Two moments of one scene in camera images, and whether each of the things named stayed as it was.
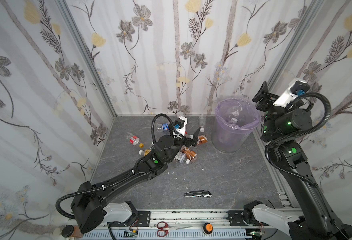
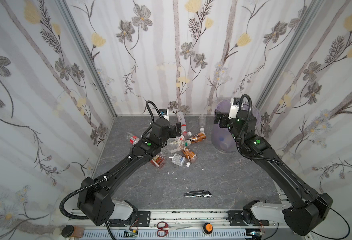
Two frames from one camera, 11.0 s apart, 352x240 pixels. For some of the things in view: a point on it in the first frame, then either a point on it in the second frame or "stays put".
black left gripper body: (186, 140) -> (177, 130)
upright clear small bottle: (202, 122) stays put
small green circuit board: (130, 234) stays put
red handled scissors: (164, 228) stays put
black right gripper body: (267, 98) -> (220, 119)
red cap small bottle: (134, 140) stays put
